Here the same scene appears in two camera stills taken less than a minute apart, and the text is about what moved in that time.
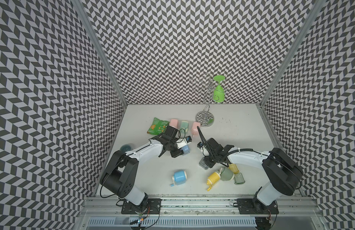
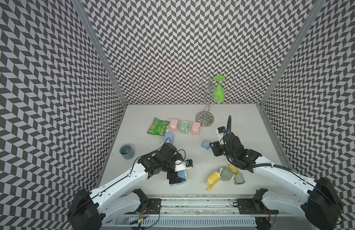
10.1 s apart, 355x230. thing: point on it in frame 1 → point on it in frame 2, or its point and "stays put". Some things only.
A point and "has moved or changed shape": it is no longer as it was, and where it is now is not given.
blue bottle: (179, 178) stays put
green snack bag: (158, 126) stays put
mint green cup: (184, 124) stays put
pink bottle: (195, 131) stays put
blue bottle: (185, 149) has moved or changed shape
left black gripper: (176, 153) → (171, 176)
